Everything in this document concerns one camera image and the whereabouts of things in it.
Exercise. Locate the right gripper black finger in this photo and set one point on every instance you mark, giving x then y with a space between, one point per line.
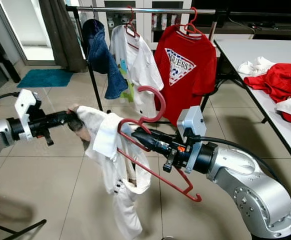
147 145
147 135

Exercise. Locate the red plastic clothes hanger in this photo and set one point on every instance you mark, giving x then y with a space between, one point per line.
190 26
132 17
163 105

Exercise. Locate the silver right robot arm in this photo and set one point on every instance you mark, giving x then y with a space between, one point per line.
245 175

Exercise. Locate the teal floor mat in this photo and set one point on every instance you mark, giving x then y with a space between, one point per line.
44 78

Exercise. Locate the blue denim garment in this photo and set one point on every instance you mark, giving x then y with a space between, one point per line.
103 60

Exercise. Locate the white t-shirt with green print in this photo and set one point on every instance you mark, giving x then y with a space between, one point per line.
138 65

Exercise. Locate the grey curtain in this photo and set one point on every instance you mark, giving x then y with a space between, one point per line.
60 35

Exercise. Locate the red Guess t-shirt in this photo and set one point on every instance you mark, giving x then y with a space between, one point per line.
205 65

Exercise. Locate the glass balcony door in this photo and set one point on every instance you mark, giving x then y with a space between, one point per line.
23 25

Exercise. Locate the red crumpled cloth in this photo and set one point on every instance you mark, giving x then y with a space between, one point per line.
280 82

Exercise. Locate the white glass-door cabinet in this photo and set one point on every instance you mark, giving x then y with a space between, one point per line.
146 4

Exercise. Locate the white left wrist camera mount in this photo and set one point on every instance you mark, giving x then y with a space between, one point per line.
26 105

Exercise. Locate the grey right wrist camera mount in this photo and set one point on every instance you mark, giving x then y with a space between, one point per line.
194 120

